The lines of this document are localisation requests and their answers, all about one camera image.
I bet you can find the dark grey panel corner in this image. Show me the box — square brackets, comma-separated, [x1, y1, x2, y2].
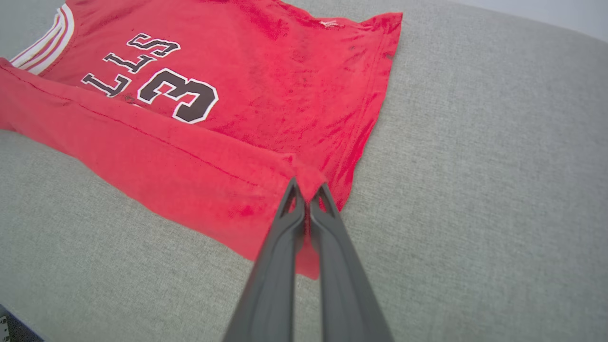
[0, 304, 44, 342]

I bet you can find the grey fabric sofa cushion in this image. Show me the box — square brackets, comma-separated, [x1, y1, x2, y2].
[0, 0, 608, 342]

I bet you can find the red and white basketball jersey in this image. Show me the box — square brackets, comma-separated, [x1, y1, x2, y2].
[0, 0, 403, 281]

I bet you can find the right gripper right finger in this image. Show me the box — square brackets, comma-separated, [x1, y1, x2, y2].
[309, 182, 395, 342]

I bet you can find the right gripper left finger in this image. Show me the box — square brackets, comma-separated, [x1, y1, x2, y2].
[223, 178, 306, 342]

